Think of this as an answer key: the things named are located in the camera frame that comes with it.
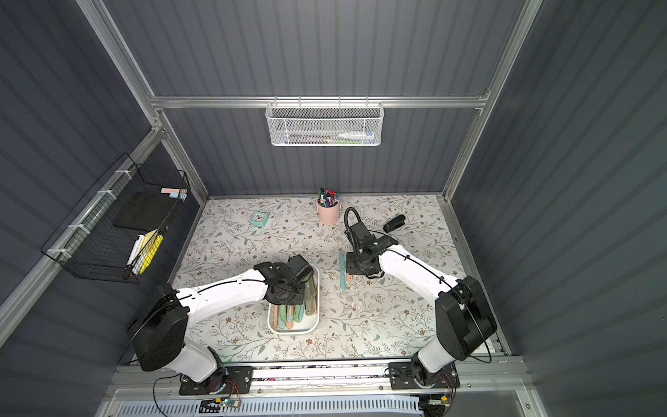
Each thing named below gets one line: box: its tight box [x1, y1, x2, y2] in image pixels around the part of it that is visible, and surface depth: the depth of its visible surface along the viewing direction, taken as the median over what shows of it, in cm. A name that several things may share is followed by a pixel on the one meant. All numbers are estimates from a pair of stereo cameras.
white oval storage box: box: [267, 264, 321, 335], surface depth 85 cm
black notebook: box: [112, 191, 177, 231], surface depth 78 cm
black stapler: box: [383, 214, 406, 234], surface depth 110 cm
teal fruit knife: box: [338, 251, 347, 292], surface depth 98 cm
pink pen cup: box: [316, 198, 341, 226], surface depth 107 cm
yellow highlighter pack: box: [132, 229, 164, 276], surface depth 69 cm
